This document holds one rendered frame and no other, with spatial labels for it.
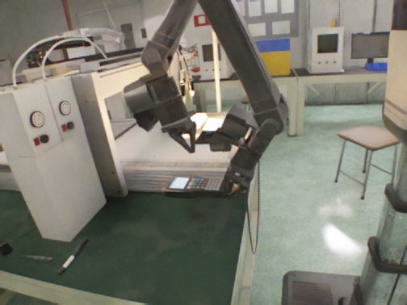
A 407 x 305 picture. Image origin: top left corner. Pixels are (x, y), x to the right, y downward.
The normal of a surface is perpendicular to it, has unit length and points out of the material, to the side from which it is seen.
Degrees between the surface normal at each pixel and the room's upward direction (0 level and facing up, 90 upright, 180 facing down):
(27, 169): 90
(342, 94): 90
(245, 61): 105
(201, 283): 0
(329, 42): 90
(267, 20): 90
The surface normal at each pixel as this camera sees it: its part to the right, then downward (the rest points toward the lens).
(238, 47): -0.33, 0.63
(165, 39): 0.00, 0.02
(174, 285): -0.11, -0.91
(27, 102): 0.97, 0.00
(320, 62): -0.24, 0.42
